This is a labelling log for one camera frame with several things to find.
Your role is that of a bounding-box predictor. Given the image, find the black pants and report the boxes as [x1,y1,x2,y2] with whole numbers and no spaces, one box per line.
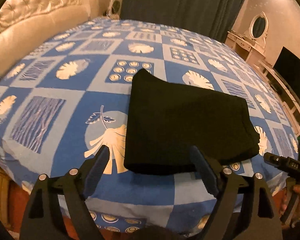
[123,69,260,176]

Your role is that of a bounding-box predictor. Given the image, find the person's right hand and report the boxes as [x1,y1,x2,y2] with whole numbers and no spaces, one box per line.
[279,185,300,230]

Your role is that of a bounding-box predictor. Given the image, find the white tv console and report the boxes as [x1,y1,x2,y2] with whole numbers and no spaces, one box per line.
[253,61,300,136]

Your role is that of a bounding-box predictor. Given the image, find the black television screen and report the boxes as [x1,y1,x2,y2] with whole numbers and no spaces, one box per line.
[273,47,300,100]

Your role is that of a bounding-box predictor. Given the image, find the blue patterned bed sheet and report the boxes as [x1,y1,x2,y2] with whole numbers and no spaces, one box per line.
[0,18,298,233]

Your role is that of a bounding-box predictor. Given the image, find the white vanity with oval mirror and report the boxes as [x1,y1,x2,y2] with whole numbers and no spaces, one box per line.
[225,11,269,66]

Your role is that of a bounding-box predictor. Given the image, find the dark green curtain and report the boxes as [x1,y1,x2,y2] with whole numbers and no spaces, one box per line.
[120,0,244,42]

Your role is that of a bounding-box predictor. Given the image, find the small speaker on nightstand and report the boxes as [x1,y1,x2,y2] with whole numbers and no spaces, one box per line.
[107,0,121,20]

